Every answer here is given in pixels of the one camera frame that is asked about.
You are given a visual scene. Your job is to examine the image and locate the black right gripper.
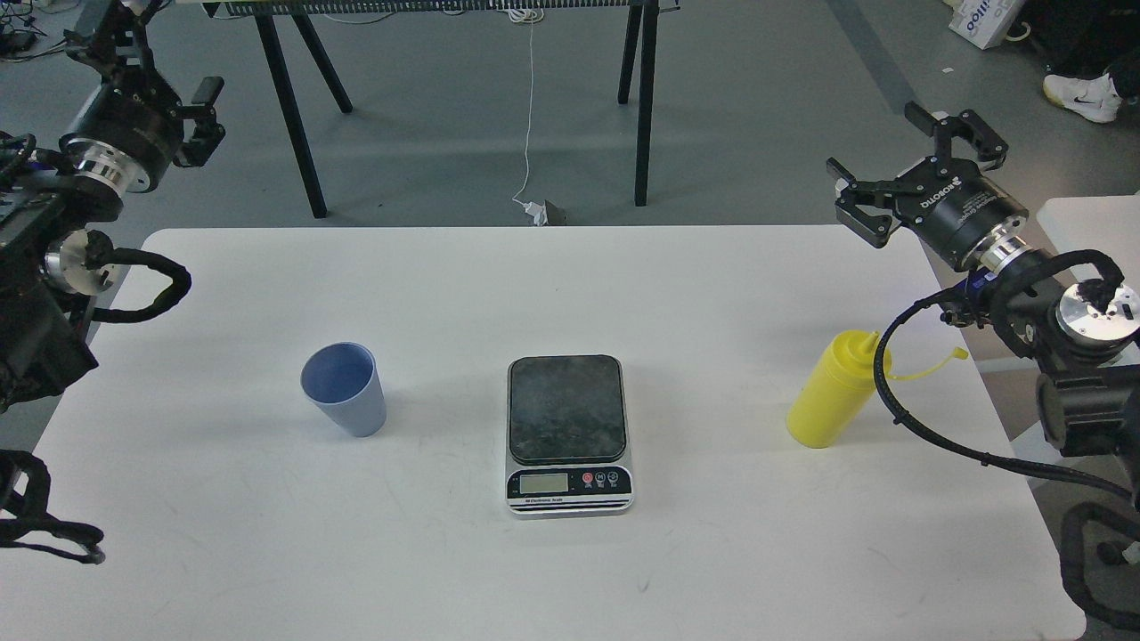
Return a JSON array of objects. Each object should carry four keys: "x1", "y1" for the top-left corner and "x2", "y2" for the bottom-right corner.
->
[{"x1": 827, "y1": 102, "x2": 1029, "y2": 271}]

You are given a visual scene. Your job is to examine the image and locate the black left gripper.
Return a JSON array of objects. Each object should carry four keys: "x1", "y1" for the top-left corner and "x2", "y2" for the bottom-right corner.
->
[{"x1": 62, "y1": 1, "x2": 225, "y2": 194}]

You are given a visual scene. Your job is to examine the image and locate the yellow squeeze bottle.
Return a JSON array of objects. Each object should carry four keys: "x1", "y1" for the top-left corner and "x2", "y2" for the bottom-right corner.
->
[{"x1": 785, "y1": 328, "x2": 970, "y2": 449}]

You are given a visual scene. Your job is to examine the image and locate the blue ribbed plastic cup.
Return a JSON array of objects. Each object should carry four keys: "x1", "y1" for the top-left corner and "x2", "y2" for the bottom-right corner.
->
[{"x1": 298, "y1": 342, "x2": 386, "y2": 438}]

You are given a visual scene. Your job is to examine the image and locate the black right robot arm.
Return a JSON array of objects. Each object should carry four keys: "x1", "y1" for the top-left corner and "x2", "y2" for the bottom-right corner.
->
[{"x1": 827, "y1": 102, "x2": 1139, "y2": 508}]

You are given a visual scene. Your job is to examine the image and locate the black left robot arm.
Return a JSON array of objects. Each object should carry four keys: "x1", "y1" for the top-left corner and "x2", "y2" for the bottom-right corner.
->
[{"x1": 1, "y1": 1, "x2": 225, "y2": 409}]

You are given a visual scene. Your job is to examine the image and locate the digital kitchen scale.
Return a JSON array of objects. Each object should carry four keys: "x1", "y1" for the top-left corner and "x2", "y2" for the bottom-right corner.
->
[{"x1": 504, "y1": 354, "x2": 635, "y2": 518}]

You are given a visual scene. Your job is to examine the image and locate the white cardboard box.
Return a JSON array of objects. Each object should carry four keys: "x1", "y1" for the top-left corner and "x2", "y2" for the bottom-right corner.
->
[{"x1": 946, "y1": 1, "x2": 1031, "y2": 50}]

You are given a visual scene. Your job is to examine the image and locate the white sneaker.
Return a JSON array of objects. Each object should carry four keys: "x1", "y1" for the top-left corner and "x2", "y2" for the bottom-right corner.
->
[{"x1": 1042, "y1": 72, "x2": 1124, "y2": 123}]

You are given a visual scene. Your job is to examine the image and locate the black trestle table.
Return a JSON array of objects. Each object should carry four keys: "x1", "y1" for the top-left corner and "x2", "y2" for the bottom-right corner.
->
[{"x1": 184, "y1": 1, "x2": 681, "y2": 226}]

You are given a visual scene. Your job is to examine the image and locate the white power adapter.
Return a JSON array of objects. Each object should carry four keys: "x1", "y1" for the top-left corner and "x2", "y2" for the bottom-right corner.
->
[{"x1": 524, "y1": 200, "x2": 567, "y2": 227}]

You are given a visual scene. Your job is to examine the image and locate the floor cables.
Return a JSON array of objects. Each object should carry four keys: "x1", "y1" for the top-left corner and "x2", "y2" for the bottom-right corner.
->
[{"x1": 0, "y1": 0, "x2": 81, "y2": 63}]

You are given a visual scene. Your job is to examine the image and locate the white hanging cable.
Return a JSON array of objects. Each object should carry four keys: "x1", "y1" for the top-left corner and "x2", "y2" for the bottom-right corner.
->
[{"x1": 508, "y1": 9, "x2": 539, "y2": 211}]

